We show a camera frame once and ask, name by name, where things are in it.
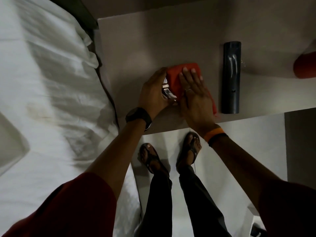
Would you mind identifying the red shirt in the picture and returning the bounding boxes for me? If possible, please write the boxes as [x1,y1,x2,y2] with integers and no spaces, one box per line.
[0,171,316,237]

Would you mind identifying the black remote control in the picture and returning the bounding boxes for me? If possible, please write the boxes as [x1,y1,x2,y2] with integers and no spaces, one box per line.
[221,41,242,114]

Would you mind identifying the person's right sandal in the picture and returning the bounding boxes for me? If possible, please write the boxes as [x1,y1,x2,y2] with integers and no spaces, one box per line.
[176,131,202,169]

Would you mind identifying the white pillow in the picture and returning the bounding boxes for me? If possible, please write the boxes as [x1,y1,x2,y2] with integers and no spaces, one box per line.
[0,0,100,69]

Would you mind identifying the person's left hand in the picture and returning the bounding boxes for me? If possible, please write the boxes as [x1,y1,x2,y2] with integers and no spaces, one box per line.
[138,67,176,120]

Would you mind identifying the red cloth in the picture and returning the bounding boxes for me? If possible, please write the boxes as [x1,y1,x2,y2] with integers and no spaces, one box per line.
[166,63,219,116]

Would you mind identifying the person's left sandal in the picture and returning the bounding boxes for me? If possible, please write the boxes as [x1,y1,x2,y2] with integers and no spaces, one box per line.
[139,143,169,176]

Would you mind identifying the red round object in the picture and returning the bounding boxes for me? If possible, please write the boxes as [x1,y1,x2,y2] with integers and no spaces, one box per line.
[293,50,316,79]

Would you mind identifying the white bed sheet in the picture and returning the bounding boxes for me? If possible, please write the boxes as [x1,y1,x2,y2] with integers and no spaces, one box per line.
[0,34,142,237]

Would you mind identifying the person's sandal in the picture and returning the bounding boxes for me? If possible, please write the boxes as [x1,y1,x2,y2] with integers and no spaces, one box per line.
[139,143,169,176]
[176,131,202,169]

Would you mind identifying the dark trousers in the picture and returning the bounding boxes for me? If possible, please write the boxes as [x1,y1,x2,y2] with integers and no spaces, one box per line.
[142,164,232,237]

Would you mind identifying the person's right forearm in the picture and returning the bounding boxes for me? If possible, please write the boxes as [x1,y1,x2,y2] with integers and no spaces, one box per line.
[209,137,283,212]

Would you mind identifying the dark headboard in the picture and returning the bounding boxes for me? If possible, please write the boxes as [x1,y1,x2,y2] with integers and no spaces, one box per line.
[47,0,100,31]

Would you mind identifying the shiny metal object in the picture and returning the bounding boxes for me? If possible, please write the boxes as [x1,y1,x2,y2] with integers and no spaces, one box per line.
[161,76,178,102]

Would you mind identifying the person's left forearm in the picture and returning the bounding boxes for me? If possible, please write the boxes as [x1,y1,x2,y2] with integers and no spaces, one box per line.
[84,118,148,200]

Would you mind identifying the orange wristband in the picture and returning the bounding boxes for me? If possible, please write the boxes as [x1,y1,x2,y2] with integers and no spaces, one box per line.
[203,127,225,143]

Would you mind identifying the person's right hand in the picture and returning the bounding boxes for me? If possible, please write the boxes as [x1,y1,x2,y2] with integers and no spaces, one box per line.
[178,67,221,136]

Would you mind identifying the black wristwatch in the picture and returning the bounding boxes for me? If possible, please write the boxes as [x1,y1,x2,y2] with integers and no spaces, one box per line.
[125,107,153,132]

